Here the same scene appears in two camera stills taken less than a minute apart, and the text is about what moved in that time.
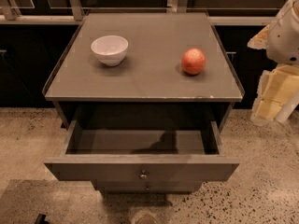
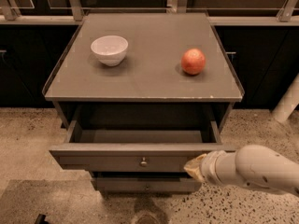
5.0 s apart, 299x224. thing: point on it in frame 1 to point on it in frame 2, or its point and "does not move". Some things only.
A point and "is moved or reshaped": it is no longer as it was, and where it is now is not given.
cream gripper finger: (260, 41) to (194, 167)
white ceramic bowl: (109, 49) does not move
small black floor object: (40, 219) does not move
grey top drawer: (142, 151) is moved or reshaped
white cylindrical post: (287, 110) does not move
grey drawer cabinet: (146, 96) does not move
